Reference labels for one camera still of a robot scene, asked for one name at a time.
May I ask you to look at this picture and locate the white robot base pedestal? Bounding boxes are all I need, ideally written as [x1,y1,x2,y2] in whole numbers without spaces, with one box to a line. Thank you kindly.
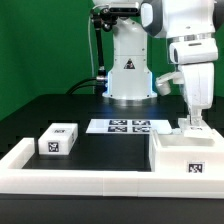
[91,0,158,108]

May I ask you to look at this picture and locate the white U-shaped table fence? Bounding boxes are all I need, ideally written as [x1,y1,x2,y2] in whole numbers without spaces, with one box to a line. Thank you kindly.
[0,138,224,199]

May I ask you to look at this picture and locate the white cabinet body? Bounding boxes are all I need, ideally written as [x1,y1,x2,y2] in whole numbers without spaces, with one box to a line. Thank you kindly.
[149,130,224,174]

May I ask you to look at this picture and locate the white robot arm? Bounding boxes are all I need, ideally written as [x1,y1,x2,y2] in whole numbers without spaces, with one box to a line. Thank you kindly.
[140,0,221,126]

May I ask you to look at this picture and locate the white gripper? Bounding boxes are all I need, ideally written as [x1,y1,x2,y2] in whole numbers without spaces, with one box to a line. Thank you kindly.
[178,62,214,126]

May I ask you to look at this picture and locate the white sheet with four tags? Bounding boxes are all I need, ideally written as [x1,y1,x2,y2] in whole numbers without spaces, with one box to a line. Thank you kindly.
[86,119,172,134]

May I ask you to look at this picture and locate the white box with tags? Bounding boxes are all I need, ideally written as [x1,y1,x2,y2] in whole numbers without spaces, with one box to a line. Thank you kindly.
[38,123,78,155]

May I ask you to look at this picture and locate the black cables at base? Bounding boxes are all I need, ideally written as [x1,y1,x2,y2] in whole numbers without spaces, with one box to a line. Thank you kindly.
[65,77,108,96]

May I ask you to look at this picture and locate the black camera on mount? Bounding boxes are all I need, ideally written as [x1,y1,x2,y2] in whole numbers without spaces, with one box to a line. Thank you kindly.
[90,1,140,82]

